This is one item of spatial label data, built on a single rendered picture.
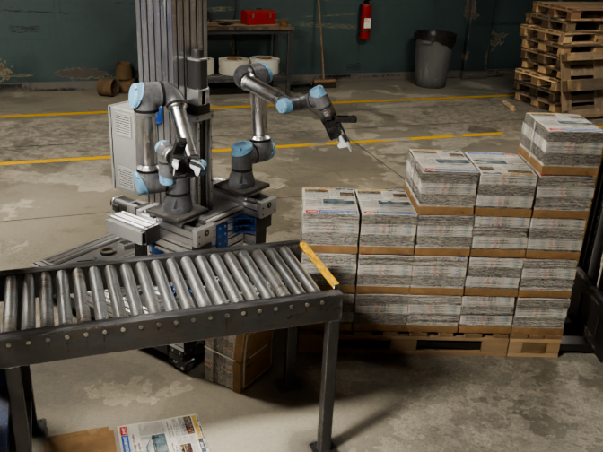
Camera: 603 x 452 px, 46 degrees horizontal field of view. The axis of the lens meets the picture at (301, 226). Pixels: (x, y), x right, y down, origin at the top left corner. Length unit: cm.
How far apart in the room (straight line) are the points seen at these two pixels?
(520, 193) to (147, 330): 199
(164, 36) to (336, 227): 126
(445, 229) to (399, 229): 23
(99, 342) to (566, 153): 236
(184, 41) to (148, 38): 19
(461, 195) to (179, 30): 161
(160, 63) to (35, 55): 621
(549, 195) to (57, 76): 730
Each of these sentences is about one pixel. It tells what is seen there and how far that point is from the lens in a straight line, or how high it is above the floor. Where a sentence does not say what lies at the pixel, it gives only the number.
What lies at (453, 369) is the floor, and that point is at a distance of 400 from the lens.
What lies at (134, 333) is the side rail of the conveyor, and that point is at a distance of 275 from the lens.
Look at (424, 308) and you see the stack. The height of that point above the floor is 29.
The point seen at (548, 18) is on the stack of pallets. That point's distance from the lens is 995.
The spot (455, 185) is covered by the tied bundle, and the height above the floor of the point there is 99.
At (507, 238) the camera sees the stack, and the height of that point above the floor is 72.
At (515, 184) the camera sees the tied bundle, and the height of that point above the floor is 101.
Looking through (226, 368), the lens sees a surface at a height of 12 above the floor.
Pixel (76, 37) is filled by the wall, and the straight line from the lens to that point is 980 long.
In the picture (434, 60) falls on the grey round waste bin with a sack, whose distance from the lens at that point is 1055.
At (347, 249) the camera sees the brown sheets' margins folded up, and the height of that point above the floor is 63.
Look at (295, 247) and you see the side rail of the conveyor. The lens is 332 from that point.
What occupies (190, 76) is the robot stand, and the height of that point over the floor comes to 144.
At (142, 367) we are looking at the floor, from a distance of 390.
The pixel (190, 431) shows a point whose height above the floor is 1.
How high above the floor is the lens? 219
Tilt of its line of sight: 23 degrees down
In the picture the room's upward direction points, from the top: 3 degrees clockwise
